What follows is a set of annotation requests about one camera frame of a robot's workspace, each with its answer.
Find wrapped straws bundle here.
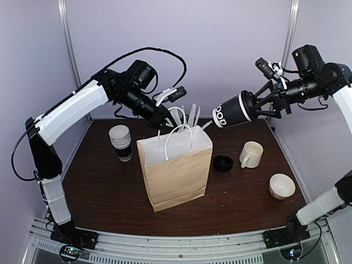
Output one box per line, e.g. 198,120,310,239
168,103,213,130

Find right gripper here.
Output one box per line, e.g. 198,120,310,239
251,73,326,118

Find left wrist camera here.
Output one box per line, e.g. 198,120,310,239
168,86,187,102

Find corner metal post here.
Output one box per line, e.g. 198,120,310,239
57,0,93,123
265,0,300,120

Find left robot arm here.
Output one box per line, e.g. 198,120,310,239
26,60,175,244

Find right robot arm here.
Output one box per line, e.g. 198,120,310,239
250,45,351,243

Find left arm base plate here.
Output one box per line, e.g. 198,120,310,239
50,225,98,250

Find aluminium frame rail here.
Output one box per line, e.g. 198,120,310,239
19,218,342,263

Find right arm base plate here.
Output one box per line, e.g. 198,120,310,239
262,228,310,249

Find right corner metal post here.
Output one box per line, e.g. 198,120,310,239
265,0,300,120

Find brown paper bag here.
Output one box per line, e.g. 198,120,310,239
136,114,213,212

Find stack of paper cups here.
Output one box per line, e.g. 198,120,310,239
108,125,132,162

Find left corner metal post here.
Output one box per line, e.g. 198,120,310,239
57,0,93,123

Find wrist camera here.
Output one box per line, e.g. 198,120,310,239
168,86,187,102
255,57,283,82

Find white ceramic bowl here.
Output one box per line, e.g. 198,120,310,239
269,173,296,201

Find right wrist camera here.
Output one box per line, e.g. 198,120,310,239
255,57,283,82

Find stack of black lids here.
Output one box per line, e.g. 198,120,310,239
213,155,234,173

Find black coffee cup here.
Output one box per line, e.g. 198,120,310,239
212,94,248,128

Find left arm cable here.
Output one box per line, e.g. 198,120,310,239
10,47,188,182

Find cream ceramic mug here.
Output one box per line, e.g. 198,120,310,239
239,141,263,169

